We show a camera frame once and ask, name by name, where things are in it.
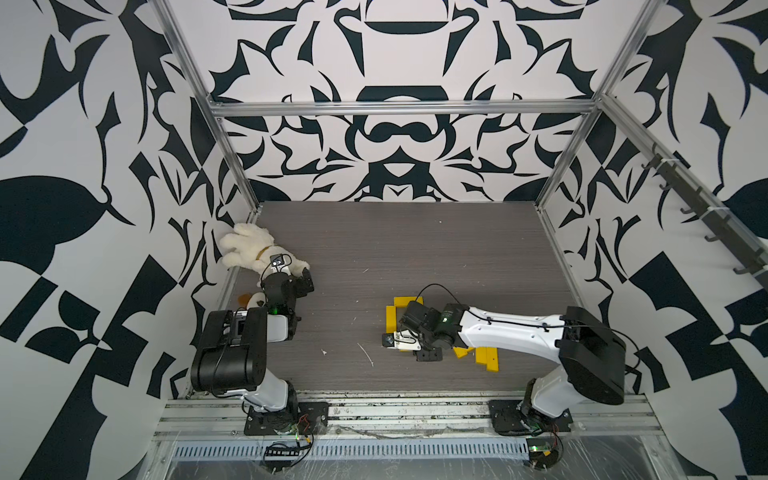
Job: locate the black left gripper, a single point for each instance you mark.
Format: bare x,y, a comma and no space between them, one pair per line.
300,289

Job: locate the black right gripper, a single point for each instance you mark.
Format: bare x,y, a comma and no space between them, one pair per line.
425,356

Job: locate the yellow block top bar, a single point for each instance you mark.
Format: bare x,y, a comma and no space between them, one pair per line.
403,301

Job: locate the yellow block vertical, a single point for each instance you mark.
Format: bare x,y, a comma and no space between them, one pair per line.
462,352
391,319

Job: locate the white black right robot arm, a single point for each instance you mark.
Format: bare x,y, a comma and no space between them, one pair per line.
589,357

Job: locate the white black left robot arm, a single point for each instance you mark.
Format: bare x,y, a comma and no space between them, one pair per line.
231,357

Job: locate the brown white small plush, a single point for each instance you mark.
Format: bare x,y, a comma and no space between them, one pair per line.
255,300

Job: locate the white plush toy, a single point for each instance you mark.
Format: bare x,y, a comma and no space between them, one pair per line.
251,247

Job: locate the yellow block spare left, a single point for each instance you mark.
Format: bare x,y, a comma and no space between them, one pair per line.
481,356

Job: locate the yellow block spare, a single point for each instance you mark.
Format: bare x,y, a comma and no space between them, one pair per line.
481,356
491,359

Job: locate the yellow block spare right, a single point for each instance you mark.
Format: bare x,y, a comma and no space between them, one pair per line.
491,359

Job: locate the right circuit board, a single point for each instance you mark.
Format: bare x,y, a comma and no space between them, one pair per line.
543,454

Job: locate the circuit board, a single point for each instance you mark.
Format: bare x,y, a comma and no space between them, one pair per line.
279,456
543,454

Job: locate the left circuit board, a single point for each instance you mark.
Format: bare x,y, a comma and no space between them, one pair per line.
279,456

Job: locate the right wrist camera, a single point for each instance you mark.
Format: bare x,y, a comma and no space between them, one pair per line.
401,340

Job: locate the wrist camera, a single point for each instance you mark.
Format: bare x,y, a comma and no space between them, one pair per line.
401,340
279,261

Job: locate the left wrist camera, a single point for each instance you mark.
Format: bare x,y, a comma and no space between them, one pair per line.
279,261

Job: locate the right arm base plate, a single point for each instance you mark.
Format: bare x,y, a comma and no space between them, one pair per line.
521,418

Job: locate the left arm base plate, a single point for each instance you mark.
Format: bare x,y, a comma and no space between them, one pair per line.
303,418

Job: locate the black wall hook rack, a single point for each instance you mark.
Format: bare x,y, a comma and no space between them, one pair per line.
722,222

